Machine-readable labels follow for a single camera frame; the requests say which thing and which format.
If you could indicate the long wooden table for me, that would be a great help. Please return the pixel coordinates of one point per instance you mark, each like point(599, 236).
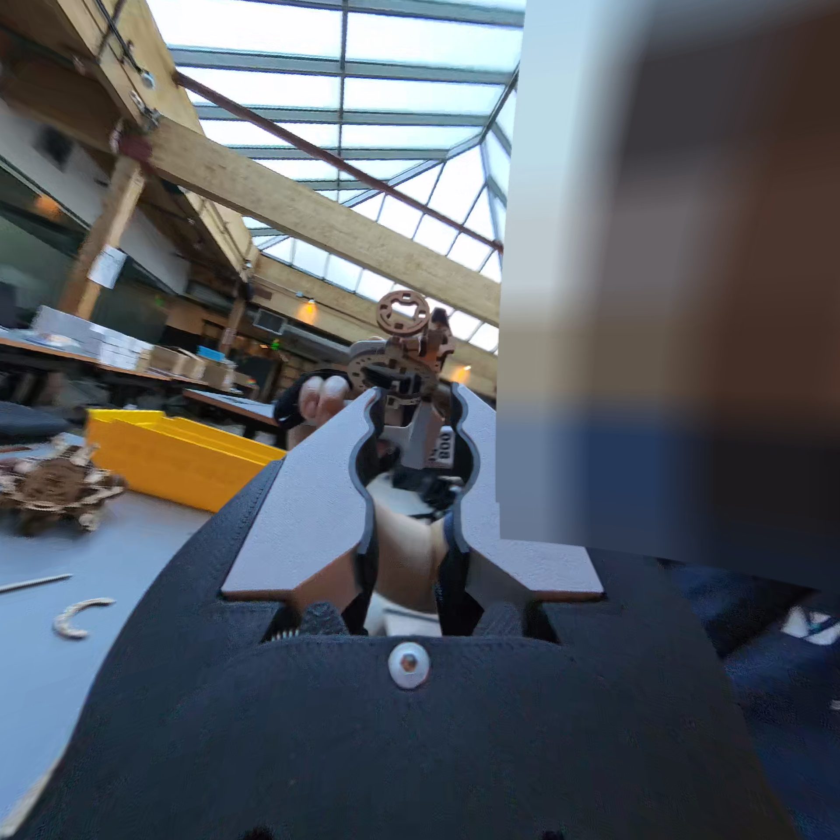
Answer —
point(39, 354)

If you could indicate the stack of cardboard boxes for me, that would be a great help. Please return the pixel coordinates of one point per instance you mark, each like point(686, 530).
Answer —
point(190, 367)

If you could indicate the person's right forearm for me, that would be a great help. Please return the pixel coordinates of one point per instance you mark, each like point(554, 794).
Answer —
point(410, 558)

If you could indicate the yellow plastic bin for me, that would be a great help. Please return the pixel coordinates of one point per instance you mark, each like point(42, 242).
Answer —
point(177, 459)

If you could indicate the person's dark blue clothing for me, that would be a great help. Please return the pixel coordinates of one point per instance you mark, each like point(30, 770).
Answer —
point(774, 722)

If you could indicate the wooden model axle assembly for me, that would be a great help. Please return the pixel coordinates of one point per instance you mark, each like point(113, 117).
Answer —
point(400, 367)

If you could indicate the thin wooden stick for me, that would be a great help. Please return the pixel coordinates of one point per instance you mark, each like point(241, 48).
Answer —
point(33, 583)

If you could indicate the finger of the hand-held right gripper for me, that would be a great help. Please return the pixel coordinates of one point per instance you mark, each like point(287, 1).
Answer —
point(401, 441)
point(438, 446)

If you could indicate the stack of white boxes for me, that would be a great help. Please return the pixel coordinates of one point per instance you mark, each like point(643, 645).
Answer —
point(92, 338)

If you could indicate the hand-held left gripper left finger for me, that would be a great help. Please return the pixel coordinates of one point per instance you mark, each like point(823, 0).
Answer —
point(295, 518)

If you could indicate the curved wooden model piece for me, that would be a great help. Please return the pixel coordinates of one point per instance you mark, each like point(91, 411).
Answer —
point(69, 623)

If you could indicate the wooden gear wheel model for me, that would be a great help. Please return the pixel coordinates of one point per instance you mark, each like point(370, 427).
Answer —
point(56, 485)

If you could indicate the paper sheet on post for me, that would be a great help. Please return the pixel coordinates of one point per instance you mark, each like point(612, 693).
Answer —
point(106, 268)

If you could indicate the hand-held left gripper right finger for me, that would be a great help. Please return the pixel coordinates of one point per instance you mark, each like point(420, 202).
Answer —
point(482, 499)

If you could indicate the person's right hand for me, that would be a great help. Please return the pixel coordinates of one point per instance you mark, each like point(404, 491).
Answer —
point(321, 400)

